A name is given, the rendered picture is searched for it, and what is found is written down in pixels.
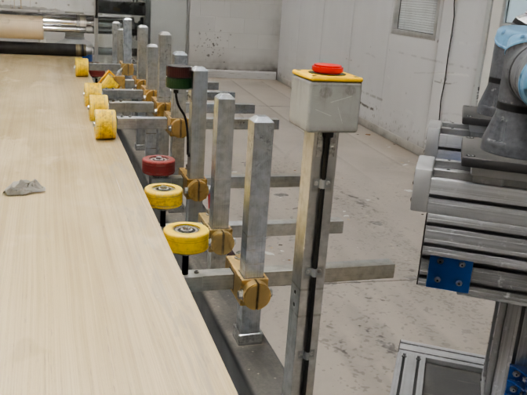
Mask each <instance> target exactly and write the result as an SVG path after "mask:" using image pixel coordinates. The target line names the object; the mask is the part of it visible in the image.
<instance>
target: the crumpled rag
mask: <svg viewBox="0 0 527 395"><path fill-rule="evenodd" d="M41 191H45V187H43V186H42V185H41V184H40V183H39V182H38V181H37V180H36V179H33V180H32V181H29V180H27V179H20V180H19V181H16V182H15V181H13V182H12V183H11V184H10V185H9V186H8V187H7V188H5V190H4V191H3V194H4V193H6V194H7V195H15V194H21V195H23V194H27V193H29V192H30V193H31V192H32V193H33V192H41Z"/></svg>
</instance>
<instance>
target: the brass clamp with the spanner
mask: <svg viewBox="0 0 527 395"><path fill-rule="evenodd" d="M179 175H182V177H183V194H184V196H185V198H186V199H191V200H193V201H203V200H205V199H206V198H207V196H208V194H209V188H208V187H207V179H206V178H205V176H204V179H189V177H188V176H187V169H185V168H179Z"/></svg>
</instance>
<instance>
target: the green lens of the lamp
mask: <svg viewBox="0 0 527 395"><path fill-rule="evenodd" d="M191 83H192V78H189V79H176V78H167V76H166V77H165V86H166V87H168V88H173V89H190V88H191Z"/></svg>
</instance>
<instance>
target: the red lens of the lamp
mask: <svg viewBox="0 0 527 395"><path fill-rule="evenodd" d="M166 76H168V77H174V78H191V77H192V67H189V68H179V67H168V65H166Z"/></svg>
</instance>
